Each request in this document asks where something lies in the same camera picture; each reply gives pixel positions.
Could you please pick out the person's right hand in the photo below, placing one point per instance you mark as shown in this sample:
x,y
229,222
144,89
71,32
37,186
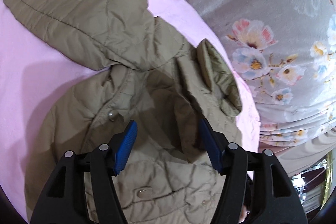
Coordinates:
x,y
244,213

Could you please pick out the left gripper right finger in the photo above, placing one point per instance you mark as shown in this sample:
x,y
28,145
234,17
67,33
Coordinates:
x,y
256,181

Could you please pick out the grey floral duvet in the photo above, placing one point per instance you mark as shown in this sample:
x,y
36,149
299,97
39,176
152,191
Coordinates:
x,y
285,52

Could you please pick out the cluttered shelf of goods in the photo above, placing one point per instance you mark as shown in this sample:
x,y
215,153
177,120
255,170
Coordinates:
x,y
315,185

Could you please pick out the khaki quilted jacket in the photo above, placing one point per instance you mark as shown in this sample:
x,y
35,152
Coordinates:
x,y
148,72

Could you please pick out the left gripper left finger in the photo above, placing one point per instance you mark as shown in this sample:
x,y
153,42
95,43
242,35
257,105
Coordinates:
x,y
63,200

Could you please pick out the beige bed skirt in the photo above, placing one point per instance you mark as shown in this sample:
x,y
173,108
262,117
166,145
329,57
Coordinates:
x,y
298,158

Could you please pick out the pink bed sheet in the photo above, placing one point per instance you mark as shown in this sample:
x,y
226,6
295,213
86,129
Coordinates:
x,y
34,76

